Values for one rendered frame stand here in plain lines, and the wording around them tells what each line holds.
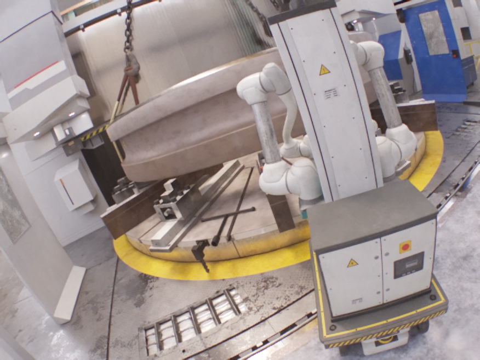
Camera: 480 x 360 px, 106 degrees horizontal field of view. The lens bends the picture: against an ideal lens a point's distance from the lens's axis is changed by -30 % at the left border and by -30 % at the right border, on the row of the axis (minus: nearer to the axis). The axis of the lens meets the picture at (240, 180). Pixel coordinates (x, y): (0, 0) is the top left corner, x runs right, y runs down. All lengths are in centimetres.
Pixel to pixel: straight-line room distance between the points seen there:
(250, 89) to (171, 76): 408
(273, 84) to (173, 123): 165
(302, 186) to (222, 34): 487
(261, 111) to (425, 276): 127
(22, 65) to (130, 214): 291
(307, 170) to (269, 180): 25
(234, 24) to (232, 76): 370
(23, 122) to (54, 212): 276
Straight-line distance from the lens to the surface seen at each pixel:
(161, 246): 273
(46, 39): 452
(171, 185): 288
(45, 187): 608
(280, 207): 207
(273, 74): 148
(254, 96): 154
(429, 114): 368
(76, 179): 539
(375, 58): 164
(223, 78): 253
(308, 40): 128
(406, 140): 168
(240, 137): 257
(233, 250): 259
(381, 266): 121
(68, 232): 623
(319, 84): 127
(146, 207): 385
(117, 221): 374
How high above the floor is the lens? 150
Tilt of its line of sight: 19 degrees down
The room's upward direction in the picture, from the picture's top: 22 degrees counter-clockwise
